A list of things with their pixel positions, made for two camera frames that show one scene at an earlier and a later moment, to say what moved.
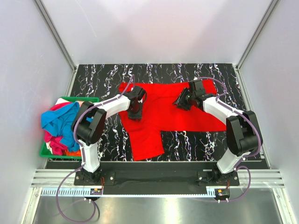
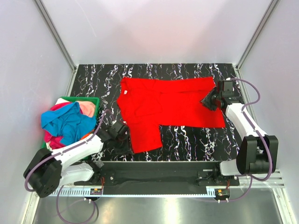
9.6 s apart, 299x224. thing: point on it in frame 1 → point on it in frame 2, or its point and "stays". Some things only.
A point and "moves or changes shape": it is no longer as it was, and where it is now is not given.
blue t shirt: [60, 121] stays
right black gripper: [179, 102] → [205, 101]
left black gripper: [138, 115] → [127, 149]
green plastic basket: [44, 152] stays
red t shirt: [159, 114] moves or changes shape
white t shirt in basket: [60, 100] stays
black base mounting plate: [190, 174] stays
